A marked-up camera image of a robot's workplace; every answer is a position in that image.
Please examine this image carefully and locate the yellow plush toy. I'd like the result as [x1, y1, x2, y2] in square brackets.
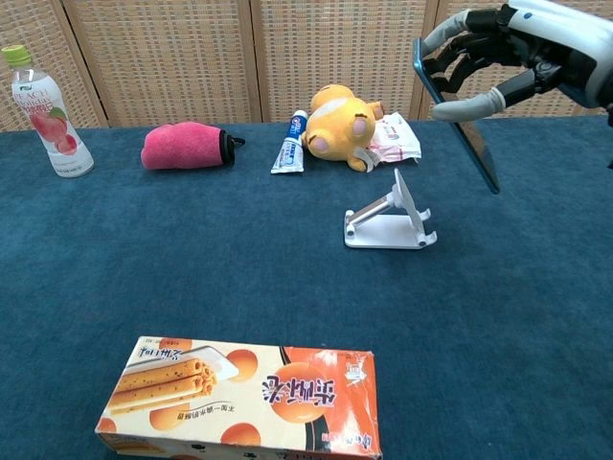
[305, 83, 386, 173]

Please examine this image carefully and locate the black smartphone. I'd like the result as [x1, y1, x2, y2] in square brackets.
[412, 36, 502, 196]

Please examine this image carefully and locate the white folding phone stand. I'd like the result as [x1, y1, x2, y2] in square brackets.
[343, 167, 439, 250]

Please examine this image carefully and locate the woven bamboo folding screen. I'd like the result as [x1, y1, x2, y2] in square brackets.
[0, 0, 613, 133]

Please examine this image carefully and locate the white blue toothpaste tube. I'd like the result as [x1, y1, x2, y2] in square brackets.
[270, 109, 310, 175]

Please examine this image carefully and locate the orange egg roll snack box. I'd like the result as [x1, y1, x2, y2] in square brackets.
[94, 334, 384, 460]

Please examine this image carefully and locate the white pink tissue packet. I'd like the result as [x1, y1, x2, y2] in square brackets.
[368, 110, 423, 165]

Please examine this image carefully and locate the pink folded towel black trim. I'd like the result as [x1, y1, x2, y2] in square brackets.
[140, 121, 246, 172]

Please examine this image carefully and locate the blue felt table cover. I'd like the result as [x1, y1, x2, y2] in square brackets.
[0, 114, 613, 460]

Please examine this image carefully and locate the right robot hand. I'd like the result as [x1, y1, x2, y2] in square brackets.
[420, 0, 613, 124]

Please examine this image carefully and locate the peach drink bottle green cap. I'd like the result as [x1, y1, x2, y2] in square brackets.
[0, 44, 96, 179]

